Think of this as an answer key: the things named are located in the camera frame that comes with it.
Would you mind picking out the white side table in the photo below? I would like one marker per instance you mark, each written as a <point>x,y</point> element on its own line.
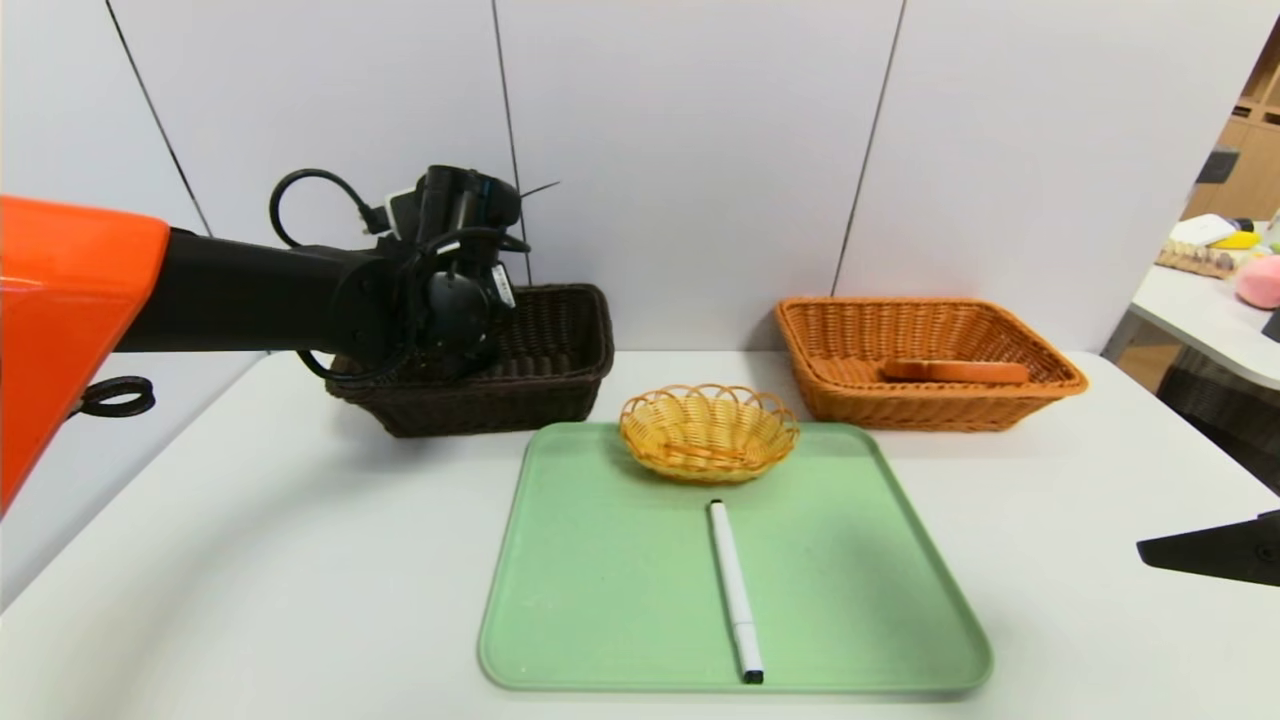
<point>1200,315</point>

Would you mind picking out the orange wicker basket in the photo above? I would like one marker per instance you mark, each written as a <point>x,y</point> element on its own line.
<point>900,405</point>

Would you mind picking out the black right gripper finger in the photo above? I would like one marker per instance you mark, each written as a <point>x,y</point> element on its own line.
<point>1230,550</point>

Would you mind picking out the small black box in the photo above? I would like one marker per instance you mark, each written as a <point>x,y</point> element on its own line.
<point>1273,325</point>

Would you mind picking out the white box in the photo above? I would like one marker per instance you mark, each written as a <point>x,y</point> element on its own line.
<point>1198,230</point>

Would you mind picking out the dark brown wicker basket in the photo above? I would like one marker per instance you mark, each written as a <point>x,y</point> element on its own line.
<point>560,350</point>

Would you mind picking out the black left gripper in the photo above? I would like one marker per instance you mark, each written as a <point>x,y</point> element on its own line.
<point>502,287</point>

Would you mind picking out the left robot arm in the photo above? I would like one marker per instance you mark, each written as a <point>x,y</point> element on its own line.
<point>250,300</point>

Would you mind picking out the wooden shelf cabinet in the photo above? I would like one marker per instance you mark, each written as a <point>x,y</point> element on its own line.
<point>1255,170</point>

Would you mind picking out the brown egg tray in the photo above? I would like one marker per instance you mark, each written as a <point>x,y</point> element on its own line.
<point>1192,261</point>

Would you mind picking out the light green plastic tray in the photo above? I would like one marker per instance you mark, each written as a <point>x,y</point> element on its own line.
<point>600,560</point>

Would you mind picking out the thick white marker pen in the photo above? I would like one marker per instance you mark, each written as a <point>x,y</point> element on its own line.
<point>735,590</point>

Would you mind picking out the toy bread slice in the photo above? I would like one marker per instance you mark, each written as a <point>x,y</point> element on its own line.
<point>950,371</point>

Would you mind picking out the small yellow wicker basket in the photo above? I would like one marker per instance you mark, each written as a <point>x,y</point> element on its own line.
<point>700,430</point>

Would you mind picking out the clear plastic bottle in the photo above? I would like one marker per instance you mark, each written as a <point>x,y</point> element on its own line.
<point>1274,230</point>

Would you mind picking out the pink plush toy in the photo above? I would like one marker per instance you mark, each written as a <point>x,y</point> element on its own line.
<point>1260,283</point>

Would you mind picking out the yellow toy banana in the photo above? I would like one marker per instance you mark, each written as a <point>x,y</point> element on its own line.
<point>1235,241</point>

